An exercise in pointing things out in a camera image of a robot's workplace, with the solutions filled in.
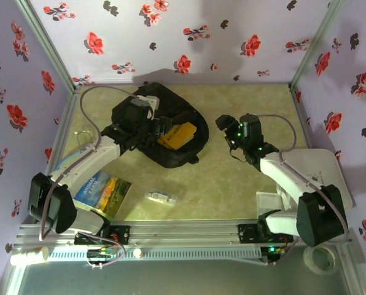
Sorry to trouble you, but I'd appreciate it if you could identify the yellow book with boy print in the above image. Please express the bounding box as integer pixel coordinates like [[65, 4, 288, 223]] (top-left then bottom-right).
[[156, 122, 198, 152]]

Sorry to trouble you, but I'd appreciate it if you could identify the black backpack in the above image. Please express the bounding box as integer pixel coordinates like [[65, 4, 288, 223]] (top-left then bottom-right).
[[101, 81, 210, 170]]

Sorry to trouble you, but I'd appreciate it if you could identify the clear pencil case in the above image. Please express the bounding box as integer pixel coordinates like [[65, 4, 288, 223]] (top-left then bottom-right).
[[144, 186, 182, 207]]

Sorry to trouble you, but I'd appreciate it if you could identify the clear square plastic box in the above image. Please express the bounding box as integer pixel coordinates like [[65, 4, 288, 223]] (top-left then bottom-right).
[[255, 191, 284, 218]]

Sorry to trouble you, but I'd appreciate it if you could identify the white plastic container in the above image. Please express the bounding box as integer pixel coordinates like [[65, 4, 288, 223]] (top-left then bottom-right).
[[274, 148, 354, 213]]

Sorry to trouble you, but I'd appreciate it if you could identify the Animal Farm book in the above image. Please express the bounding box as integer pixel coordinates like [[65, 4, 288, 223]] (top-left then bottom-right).
[[72, 170, 133, 219]]

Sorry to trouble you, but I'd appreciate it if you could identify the small circuit board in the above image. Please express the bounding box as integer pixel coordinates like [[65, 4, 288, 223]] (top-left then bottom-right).
[[86, 247, 118, 271], [260, 245, 287, 267]]

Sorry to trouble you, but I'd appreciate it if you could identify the clear tape roll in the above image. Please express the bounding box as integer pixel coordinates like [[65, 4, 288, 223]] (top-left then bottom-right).
[[303, 245, 341, 276]]

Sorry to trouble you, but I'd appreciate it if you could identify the black wire loop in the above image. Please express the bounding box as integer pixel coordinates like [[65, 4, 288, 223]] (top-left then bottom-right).
[[229, 146, 249, 165]]

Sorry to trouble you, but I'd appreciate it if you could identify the left arm grey cable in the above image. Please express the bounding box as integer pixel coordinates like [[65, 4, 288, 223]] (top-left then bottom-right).
[[39, 85, 139, 269]]

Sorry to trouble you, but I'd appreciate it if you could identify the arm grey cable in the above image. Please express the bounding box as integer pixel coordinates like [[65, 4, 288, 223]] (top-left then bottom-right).
[[39, 85, 139, 269], [256, 114, 350, 267]]

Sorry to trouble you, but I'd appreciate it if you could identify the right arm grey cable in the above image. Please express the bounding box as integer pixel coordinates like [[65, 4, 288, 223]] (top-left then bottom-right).
[[256, 114, 350, 267]]

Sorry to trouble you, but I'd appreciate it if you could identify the aluminium side rail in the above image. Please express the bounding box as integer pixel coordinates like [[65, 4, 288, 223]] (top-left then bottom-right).
[[288, 84, 313, 149], [37, 85, 81, 222]]

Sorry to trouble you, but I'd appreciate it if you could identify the blue cable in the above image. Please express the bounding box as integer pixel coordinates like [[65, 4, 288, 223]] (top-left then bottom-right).
[[56, 144, 89, 171]]

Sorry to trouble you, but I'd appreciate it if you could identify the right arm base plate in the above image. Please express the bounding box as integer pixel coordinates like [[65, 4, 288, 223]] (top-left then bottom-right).
[[237, 223, 294, 244]]

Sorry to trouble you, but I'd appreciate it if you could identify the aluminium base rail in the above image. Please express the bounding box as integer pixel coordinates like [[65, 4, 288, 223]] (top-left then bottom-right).
[[13, 218, 356, 246]]

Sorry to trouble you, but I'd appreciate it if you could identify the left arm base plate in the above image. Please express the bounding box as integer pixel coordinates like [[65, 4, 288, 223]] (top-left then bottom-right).
[[74, 225, 131, 246]]

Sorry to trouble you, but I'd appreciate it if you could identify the aluminium frame post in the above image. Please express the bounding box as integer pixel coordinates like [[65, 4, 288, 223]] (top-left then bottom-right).
[[290, 0, 347, 89], [15, 0, 78, 92]]

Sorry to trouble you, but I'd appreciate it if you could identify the white slotted cable duct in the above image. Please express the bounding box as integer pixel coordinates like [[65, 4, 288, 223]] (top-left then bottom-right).
[[47, 246, 262, 262]]

